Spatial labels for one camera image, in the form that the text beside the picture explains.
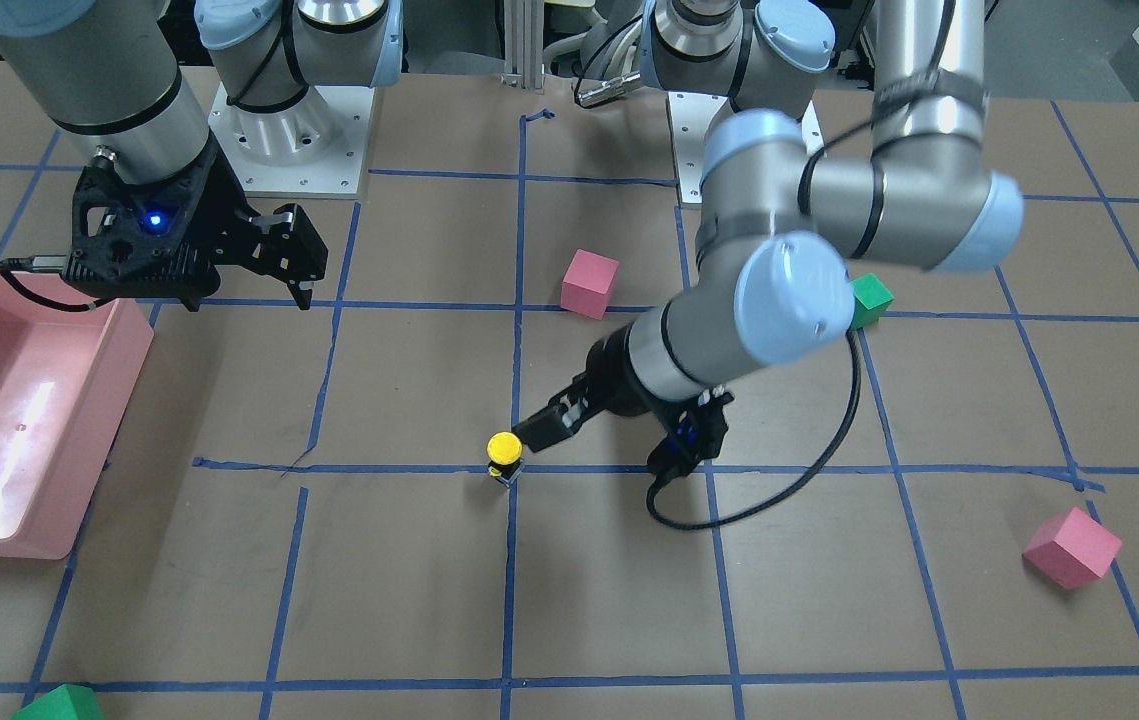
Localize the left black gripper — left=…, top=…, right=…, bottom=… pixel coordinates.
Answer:
left=511, top=332, right=734, bottom=480

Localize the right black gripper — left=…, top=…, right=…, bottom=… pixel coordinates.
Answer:
left=60, top=134, right=330, bottom=311

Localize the yellow push button switch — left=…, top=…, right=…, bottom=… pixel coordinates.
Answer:
left=486, top=429, right=525, bottom=488

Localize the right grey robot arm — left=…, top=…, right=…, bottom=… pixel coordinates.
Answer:
left=0, top=1, right=405, bottom=313

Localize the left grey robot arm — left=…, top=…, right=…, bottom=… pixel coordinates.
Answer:
left=513, top=1, right=1023, bottom=475

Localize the pink cube centre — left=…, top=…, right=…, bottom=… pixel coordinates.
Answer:
left=559, top=249, right=620, bottom=320

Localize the pink cube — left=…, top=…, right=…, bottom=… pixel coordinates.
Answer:
left=1022, top=507, right=1123, bottom=591
left=559, top=249, right=620, bottom=320

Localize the pink plastic bin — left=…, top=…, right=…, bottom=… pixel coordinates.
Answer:
left=0, top=277, right=154, bottom=561

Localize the green cube near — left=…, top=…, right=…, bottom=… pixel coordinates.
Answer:
left=849, top=273, right=895, bottom=332

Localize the green cube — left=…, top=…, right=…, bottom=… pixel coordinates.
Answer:
left=849, top=273, right=895, bottom=332
left=11, top=684, right=106, bottom=720

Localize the green cube far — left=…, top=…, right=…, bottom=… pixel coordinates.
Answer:
left=11, top=684, right=106, bottom=720

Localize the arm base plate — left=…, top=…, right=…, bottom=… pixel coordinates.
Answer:
left=208, top=85, right=378, bottom=201
left=667, top=92, right=825, bottom=208

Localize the aluminium frame post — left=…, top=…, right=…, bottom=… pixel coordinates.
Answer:
left=501, top=0, right=544, bottom=95

